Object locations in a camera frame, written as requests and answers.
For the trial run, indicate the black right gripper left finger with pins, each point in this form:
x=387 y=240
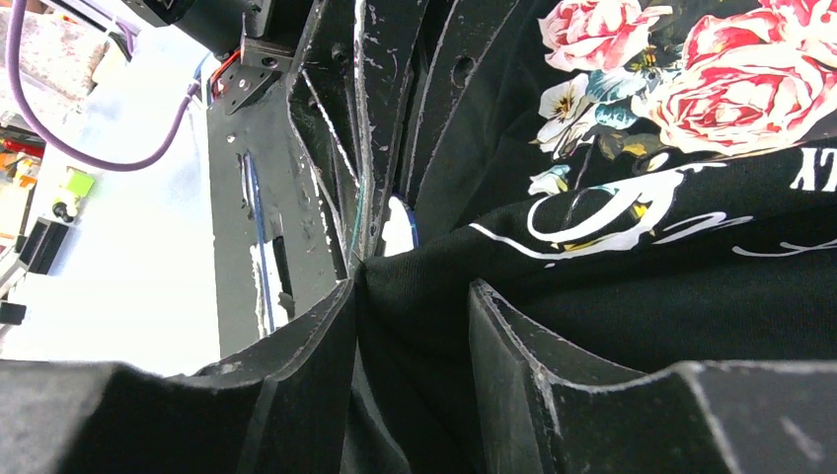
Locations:
x=278 y=406

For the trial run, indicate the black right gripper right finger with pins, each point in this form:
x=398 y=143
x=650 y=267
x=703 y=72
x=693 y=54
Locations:
x=549 y=406

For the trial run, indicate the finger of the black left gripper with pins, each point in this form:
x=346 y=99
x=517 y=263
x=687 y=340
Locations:
x=348 y=93
x=451 y=98

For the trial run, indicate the black floral t-shirt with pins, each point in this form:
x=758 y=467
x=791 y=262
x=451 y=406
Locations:
x=654 y=181

